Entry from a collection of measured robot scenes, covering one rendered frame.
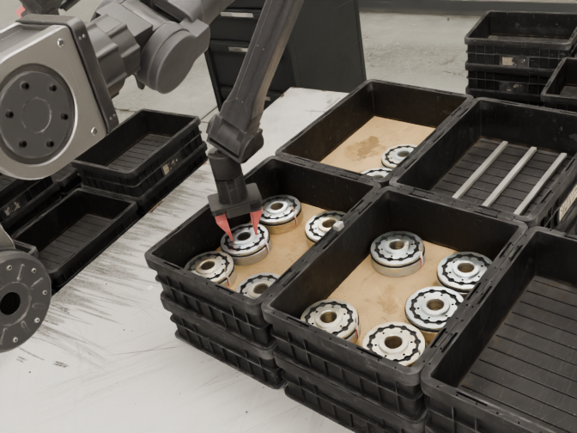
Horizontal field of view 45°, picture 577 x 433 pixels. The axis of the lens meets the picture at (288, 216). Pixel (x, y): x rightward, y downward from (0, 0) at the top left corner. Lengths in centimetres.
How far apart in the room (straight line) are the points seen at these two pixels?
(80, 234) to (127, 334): 104
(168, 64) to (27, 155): 21
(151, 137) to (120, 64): 203
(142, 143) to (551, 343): 190
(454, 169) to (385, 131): 25
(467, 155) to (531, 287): 46
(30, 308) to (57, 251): 147
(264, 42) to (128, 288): 75
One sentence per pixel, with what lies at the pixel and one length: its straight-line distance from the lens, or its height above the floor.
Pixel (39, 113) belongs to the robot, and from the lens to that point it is 68.
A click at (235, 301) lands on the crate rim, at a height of 92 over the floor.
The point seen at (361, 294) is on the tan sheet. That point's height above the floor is 83.
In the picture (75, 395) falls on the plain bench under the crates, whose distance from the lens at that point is 148.
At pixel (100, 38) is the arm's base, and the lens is 74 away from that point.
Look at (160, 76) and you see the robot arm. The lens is 80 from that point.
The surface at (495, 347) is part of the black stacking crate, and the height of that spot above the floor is 83.
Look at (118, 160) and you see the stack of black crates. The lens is 268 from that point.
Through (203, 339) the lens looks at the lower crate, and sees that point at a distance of 141.
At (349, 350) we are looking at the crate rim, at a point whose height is 93.
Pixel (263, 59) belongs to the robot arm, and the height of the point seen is 126.
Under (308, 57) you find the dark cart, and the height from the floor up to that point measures 57.
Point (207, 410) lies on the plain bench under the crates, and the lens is 134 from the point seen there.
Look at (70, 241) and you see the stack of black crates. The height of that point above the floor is 38.
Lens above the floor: 170
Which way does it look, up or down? 35 degrees down
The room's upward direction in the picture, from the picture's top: 12 degrees counter-clockwise
